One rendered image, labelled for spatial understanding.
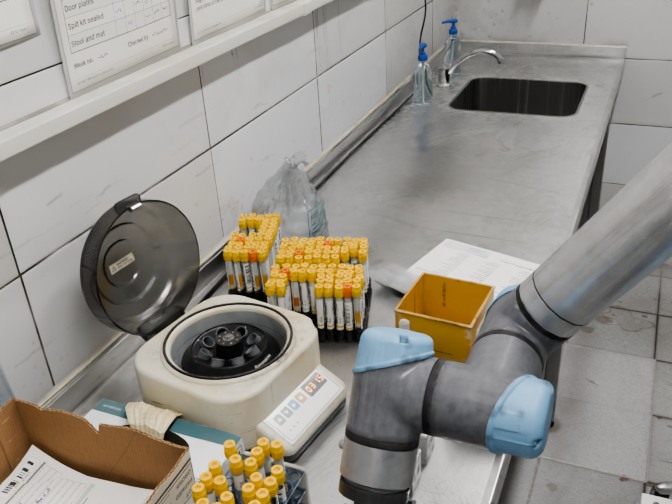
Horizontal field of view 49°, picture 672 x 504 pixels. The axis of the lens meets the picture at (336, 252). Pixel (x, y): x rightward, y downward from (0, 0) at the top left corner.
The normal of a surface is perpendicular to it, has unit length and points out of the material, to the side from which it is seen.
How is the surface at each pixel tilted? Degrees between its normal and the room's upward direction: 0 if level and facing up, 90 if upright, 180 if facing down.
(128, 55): 95
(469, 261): 1
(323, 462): 0
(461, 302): 90
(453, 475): 0
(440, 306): 90
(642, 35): 90
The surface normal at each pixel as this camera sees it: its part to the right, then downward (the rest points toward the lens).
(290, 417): 0.31, -0.70
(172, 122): 0.92, 0.14
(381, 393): -0.39, -0.04
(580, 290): -0.47, 0.41
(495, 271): -0.07, -0.87
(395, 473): 0.38, 0.07
